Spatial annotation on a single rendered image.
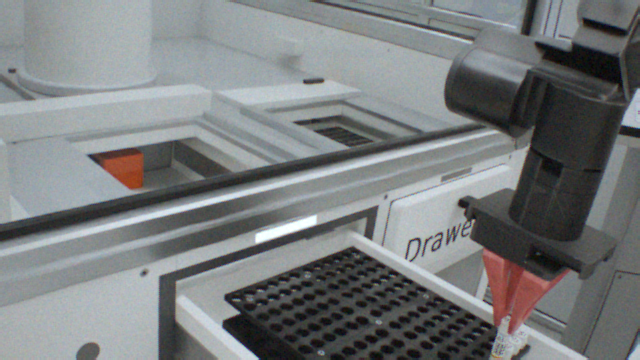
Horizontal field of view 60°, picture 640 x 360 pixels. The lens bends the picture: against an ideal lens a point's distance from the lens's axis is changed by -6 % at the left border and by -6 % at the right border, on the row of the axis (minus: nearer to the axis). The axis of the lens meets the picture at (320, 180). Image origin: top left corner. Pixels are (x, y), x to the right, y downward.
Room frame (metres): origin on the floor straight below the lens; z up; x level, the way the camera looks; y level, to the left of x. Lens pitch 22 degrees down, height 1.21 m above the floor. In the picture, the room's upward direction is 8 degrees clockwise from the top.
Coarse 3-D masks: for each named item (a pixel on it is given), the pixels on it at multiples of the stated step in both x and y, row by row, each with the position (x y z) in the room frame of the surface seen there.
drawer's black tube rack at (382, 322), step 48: (240, 288) 0.47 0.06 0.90; (288, 288) 0.48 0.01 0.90; (336, 288) 0.50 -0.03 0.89; (384, 288) 0.51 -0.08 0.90; (240, 336) 0.43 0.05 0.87; (288, 336) 0.41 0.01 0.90; (336, 336) 0.41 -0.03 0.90; (384, 336) 0.46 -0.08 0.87; (432, 336) 0.43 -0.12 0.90; (480, 336) 0.44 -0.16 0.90
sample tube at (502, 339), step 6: (504, 318) 0.41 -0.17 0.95; (504, 324) 0.40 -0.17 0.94; (498, 330) 0.40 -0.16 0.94; (504, 330) 0.40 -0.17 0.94; (498, 336) 0.40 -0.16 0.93; (504, 336) 0.40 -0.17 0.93; (498, 342) 0.40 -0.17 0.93; (504, 342) 0.40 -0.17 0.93; (492, 348) 0.40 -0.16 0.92; (498, 348) 0.40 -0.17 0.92; (504, 348) 0.40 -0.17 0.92; (492, 354) 0.40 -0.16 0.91; (498, 354) 0.40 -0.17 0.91
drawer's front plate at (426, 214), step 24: (504, 168) 0.85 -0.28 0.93; (432, 192) 0.70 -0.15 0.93; (456, 192) 0.73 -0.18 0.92; (480, 192) 0.79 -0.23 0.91; (408, 216) 0.66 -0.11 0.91; (432, 216) 0.70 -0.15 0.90; (456, 216) 0.75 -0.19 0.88; (384, 240) 0.66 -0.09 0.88; (408, 240) 0.66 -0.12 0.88; (432, 240) 0.71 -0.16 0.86; (456, 240) 0.76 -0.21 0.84
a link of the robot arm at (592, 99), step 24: (528, 72) 0.41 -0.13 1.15; (552, 72) 0.41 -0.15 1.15; (576, 72) 0.40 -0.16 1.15; (528, 96) 0.40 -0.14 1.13; (552, 96) 0.39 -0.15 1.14; (576, 96) 0.37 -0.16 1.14; (600, 96) 0.37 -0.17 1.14; (528, 120) 0.41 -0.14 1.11; (552, 120) 0.38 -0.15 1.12; (576, 120) 0.37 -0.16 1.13; (600, 120) 0.37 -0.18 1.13; (552, 144) 0.38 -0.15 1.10; (576, 144) 0.37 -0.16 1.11; (600, 144) 0.37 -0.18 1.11; (552, 168) 0.38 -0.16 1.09; (576, 168) 0.37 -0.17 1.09; (600, 168) 0.37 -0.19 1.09
